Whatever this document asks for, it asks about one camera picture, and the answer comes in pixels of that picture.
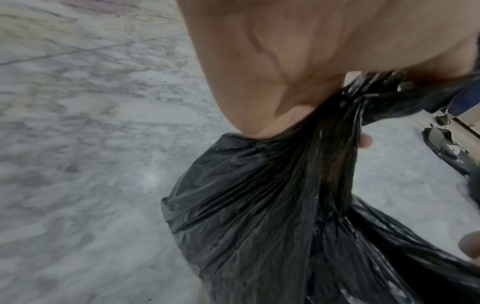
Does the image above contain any dark blue trouser leg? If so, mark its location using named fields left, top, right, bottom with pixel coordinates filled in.
left=447, top=70, right=480, bottom=118

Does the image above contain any person's left hand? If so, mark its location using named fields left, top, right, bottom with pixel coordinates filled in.
left=176, top=0, right=480, bottom=149

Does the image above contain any black plastic garbage bag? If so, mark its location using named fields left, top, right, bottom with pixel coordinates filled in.
left=161, top=70, right=480, bottom=304

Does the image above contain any black slipper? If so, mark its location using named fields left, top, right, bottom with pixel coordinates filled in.
left=422, top=124, right=480, bottom=180

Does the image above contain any person's right hand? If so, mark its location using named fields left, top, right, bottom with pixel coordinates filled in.
left=458, top=231, right=480, bottom=259

